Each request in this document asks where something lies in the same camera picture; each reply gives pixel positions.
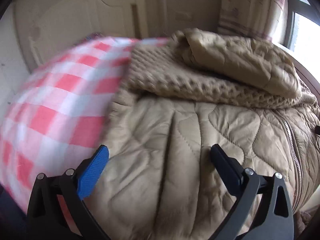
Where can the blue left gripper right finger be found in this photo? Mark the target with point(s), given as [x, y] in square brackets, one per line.
[229, 170]

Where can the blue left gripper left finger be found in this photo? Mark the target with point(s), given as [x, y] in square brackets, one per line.
[89, 171]

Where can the beige quilted knit-sleeve jacket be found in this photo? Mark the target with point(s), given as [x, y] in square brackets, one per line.
[177, 101]

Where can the red white checkered bedsheet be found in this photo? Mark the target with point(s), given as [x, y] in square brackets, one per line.
[56, 119]

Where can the colourful patterned pillow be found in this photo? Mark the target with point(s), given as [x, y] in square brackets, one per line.
[93, 36]

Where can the dark framed window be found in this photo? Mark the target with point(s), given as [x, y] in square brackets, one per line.
[302, 32]

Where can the white wooden headboard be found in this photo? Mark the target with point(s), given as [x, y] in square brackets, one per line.
[47, 27]

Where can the patterned beige curtain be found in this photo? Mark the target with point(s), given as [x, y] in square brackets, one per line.
[265, 19]

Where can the wall socket panel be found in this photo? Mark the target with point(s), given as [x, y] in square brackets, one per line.
[183, 16]

